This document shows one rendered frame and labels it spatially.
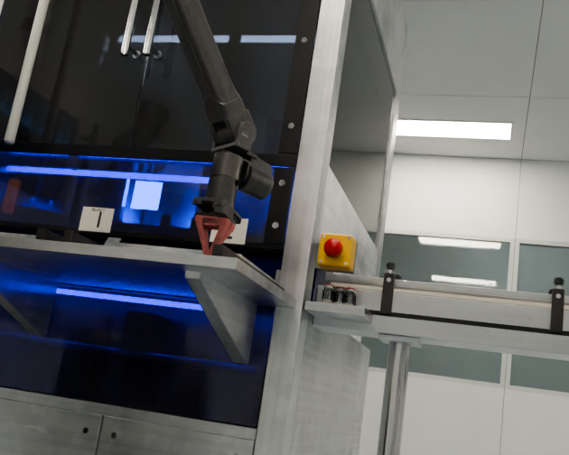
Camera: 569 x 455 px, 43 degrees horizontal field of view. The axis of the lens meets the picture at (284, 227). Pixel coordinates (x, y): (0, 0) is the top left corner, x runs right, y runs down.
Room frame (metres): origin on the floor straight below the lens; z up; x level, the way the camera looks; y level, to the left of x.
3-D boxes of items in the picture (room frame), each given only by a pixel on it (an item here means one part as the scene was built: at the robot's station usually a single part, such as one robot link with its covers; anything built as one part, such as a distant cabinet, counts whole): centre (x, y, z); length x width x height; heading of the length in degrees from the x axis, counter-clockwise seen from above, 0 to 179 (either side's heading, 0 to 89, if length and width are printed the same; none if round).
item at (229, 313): (1.41, 0.10, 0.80); 0.34 x 0.03 x 0.13; 163
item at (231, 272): (1.50, 0.33, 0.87); 0.70 x 0.48 x 0.02; 73
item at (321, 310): (1.59, -0.15, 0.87); 0.14 x 0.13 x 0.02; 163
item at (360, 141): (2.02, -0.20, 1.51); 0.85 x 0.01 x 0.59; 163
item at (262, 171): (1.36, 0.10, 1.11); 0.11 x 0.09 x 0.12; 130
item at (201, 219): (1.34, 0.13, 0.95); 0.07 x 0.07 x 0.09; 72
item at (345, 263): (1.55, -0.12, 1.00); 0.08 x 0.07 x 0.07; 163
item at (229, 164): (1.34, 0.12, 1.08); 0.07 x 0.06 x 0.07; 130
